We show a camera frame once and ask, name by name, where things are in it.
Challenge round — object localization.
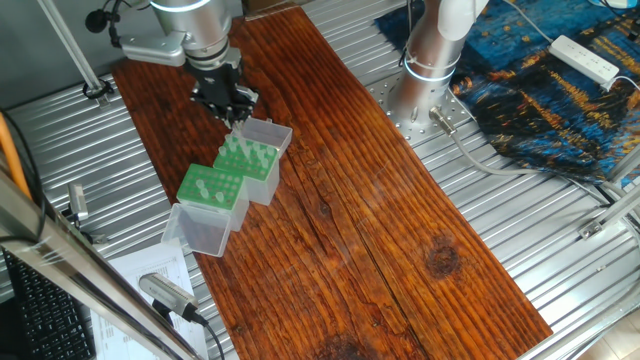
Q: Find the aluminium frame rail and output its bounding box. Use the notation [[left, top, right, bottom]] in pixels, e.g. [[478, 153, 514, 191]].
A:
[[577, 144, 640, 241]]

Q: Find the black exterior camera cable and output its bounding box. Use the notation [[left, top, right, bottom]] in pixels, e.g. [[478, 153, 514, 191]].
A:
[[192, 309, 227, 360]]

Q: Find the black computer keyboard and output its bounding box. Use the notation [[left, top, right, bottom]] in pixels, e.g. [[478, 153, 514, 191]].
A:
[[2, 249, 96, 360]]

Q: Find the white power cable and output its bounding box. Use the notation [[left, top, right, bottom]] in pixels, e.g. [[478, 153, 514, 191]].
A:
[[502, 0, 554, 44]]

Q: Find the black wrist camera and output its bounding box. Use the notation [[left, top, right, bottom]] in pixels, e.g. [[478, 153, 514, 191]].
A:
[[84, 7, 122, 50]]

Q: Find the white printed paper sheet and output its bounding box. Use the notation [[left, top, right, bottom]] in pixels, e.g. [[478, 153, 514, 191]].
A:
[[89, 237, 209, 360]]

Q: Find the thin silver rod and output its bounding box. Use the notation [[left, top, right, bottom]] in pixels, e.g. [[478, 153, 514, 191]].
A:
[[37, 0, 104, 95]]

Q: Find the brown wooden board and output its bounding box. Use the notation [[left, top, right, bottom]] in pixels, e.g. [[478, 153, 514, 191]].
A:
[[112, 7, 554, 360]]

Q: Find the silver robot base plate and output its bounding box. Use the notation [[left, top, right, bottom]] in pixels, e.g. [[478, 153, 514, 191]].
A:
[[367, 74, 476, 149]]

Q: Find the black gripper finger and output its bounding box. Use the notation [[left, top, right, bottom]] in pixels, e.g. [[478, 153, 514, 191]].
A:
[[234, 86, 261, 125], [189, 93, 240, 129]]

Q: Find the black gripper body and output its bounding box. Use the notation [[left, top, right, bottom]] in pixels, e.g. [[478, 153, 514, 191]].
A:
[[191, 60, 245, 107]]

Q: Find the grey base cable with connector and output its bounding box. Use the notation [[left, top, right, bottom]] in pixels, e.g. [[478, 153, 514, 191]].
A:
[[428, 105, 621, 206]]

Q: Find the small grey mounted device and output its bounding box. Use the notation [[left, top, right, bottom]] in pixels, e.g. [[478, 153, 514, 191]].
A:
[[62, 182, 109, 246]]

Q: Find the silver camera mount bracket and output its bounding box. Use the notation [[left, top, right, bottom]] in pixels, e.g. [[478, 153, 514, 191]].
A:
[[119, 32, 188, 68]]

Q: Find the orange tube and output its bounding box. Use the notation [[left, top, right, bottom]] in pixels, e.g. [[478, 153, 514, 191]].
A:
[[0, 112, 31, 201]]

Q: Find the clear box green tip rack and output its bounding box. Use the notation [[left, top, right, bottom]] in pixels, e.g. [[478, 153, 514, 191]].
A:
[[160, 163, 250, 258], [213, 117, 294, 206]]

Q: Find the white power strip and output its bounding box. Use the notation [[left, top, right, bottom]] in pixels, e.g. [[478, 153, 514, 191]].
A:
[[548, 33, 621, 86]]

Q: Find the aluminium frame bar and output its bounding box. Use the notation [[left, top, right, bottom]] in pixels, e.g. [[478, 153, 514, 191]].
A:
[[0, 169, 201, 360]]

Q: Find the silver exterior camera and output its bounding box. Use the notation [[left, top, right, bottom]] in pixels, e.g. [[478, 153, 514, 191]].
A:
[[138, 272, 201, 324]]

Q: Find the black cable loop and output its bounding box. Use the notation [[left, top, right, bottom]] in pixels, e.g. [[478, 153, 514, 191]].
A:
[[82, 78, 115, 100]]

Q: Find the blue painted cloth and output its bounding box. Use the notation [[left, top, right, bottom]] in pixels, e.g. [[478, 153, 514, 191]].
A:
[[374, 0, 640, 184]]

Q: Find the black base cable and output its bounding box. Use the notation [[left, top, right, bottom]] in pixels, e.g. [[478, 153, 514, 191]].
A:
[[398, 0, 419, 69]]

